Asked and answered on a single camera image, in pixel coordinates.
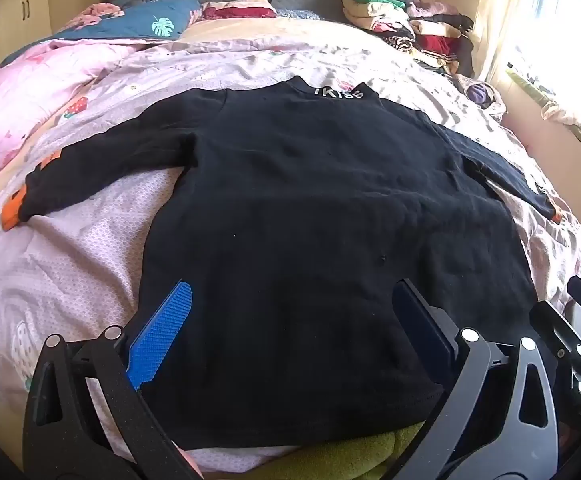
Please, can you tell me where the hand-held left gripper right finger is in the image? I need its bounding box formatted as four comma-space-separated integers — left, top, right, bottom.
385, 277, 562, 480

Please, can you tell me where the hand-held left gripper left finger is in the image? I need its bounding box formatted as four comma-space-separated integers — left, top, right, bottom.
23, 280, 206, 480

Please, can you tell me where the black sweater with orange cuffs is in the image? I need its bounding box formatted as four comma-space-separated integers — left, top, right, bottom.
1, 76, 563, 453

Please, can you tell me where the pile of folded clothes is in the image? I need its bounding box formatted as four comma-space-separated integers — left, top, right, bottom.
340, 0, 477, 80

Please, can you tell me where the pink strawberry print bed sheet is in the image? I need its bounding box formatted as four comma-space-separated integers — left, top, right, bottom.
0, 15, 581, 480

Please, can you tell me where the floral cloth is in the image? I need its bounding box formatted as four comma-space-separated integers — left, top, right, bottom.
507, 62, 581, 167

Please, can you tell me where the purple cloth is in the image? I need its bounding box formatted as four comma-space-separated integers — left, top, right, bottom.
463, 80, 507, 112

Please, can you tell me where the pink quilt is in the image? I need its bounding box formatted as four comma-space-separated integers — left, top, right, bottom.
0, 2, 138, 196

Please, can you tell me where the blue leaf print quilt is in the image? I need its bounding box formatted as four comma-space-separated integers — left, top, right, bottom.
0, 0, 204, 68

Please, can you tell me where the red and pink pillow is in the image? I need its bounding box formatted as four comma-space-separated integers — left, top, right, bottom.
200, 2, 278, 22

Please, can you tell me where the cream wardrobe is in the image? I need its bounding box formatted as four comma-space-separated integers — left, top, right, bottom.
0, 0, 56, 78

